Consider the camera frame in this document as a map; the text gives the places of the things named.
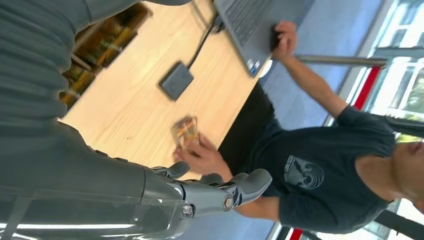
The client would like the black card reader box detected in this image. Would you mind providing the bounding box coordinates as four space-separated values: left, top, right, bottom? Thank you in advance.
158 61 195 102

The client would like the person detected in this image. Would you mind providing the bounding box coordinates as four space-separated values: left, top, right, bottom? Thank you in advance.
172 20 424 236

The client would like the wooden card holder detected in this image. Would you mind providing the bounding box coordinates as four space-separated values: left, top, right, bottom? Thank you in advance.
58 2 154 111

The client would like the grey laptop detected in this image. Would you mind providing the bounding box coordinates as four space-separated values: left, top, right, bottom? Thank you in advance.
213 0 316 79

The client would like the black laptop cable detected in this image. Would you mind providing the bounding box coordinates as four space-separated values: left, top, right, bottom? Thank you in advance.
187 0 227 69

